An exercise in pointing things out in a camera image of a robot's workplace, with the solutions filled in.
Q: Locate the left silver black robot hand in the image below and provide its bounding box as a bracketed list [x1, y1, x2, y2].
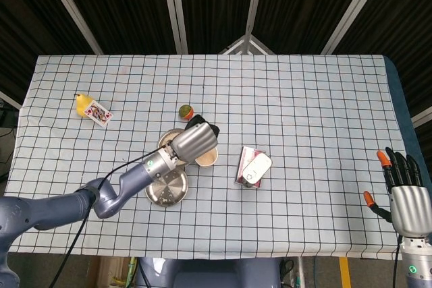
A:
[169, 114, 221, 162]

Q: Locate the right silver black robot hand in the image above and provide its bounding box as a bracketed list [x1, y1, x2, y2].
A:
[363, 146, 432, 237]

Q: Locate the paper cup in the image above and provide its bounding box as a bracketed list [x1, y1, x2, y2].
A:
[195, 147, 219, 168]

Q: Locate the green orange ball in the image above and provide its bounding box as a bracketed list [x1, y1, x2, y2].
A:
[178, 104, 195, 121]

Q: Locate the pink white box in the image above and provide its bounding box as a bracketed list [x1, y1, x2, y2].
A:
[235, 146, 267, 190]

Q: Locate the flat steel plate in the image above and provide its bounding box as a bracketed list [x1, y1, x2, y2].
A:
[144, 170, 189, 207]

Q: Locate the white oval tin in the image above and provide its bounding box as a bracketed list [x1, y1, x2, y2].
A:
[242, 152, 272, 184]

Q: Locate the checkered tablecloth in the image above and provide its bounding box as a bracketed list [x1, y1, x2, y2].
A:
[0, 54, 418, 261]

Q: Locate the queen playing card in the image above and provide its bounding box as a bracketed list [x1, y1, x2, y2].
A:
[83, 100, 114, 128]

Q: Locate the blue table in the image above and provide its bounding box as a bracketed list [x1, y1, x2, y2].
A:
[383, 55, 432, 181]

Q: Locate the yellow pear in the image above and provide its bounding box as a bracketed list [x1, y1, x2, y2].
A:
[74, 93, 93, 119]

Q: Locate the blue-grey robot torso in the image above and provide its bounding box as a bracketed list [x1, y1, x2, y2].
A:
[134, 256, 281, 288]

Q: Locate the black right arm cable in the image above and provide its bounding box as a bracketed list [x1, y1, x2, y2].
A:
[391, 235, 404, 288]

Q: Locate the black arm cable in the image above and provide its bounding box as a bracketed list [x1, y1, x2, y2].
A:
[391, 235, 404, 288]
[49, 144, 171, 288]

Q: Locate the triangular aluminium frame brace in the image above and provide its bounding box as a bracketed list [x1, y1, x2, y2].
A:
[218, 33, 276, 55]

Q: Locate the blue cable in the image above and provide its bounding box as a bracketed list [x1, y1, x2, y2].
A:
[311, 256, 319, 288]

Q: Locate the green cable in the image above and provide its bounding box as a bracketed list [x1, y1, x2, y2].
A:
[127, 256, 136, 288]

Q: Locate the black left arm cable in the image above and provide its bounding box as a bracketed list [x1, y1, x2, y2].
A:
[49, 144, 171, 288]

